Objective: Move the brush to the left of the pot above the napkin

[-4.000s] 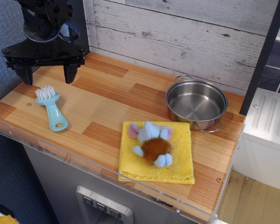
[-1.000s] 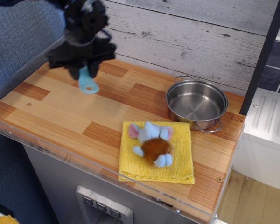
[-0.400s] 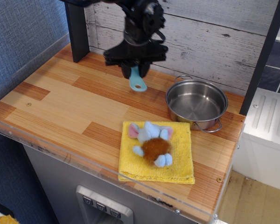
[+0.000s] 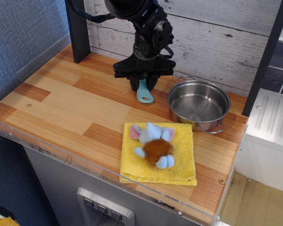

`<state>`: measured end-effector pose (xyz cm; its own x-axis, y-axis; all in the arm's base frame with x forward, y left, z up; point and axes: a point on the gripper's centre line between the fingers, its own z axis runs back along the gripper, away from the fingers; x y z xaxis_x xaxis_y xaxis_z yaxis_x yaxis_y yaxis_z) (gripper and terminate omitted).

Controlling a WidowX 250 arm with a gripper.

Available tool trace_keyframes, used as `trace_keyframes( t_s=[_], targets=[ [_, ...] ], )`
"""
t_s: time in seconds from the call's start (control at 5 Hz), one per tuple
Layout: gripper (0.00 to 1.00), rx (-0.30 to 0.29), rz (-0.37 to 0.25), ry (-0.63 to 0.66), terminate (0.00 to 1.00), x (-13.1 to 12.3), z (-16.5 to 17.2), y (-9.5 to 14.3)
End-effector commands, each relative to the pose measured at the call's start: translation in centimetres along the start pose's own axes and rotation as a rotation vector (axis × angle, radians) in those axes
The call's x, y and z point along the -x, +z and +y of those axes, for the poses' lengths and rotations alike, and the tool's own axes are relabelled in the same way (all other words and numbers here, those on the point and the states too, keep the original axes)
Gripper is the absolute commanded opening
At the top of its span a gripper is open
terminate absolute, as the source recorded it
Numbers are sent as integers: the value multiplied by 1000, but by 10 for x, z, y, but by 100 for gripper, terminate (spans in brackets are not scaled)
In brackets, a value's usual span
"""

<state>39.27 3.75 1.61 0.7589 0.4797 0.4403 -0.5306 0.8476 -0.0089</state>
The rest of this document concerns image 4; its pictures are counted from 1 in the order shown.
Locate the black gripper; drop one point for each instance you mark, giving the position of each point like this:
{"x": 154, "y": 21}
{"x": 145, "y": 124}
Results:
{"x": 136, "y": 68}

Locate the light blue dish brush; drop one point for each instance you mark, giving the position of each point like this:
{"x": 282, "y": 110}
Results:
{"x": 143, "y": 94}

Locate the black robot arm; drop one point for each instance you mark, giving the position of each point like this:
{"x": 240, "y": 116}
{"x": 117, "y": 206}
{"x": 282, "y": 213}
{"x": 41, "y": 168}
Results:
{"x": 151, "y": 57}

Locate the stainless steel pot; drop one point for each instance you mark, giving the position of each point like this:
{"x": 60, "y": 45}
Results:
{"x": 199, "y": 103}

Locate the yellow cloth napkin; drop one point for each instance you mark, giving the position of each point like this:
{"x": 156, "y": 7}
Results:
{"x": 135, "y": 169}

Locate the blue plush elephant toy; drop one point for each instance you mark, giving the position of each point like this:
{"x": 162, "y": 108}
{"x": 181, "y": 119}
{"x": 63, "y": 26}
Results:
{"x": 157, "y": 148}

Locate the silver control panel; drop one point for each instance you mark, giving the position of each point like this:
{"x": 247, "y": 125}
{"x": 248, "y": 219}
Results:
{"x": 101, "y": 211}

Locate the white ridged appliance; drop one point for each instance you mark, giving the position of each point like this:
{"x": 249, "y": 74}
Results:
{"x": 261, "y": 153}

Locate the yellow object bottom corner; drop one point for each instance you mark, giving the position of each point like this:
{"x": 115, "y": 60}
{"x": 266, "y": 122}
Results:
{"x": 8, "y": 222}

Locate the dark vertical post right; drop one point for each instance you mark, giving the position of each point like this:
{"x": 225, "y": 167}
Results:
{"x": 265, "y": 60}

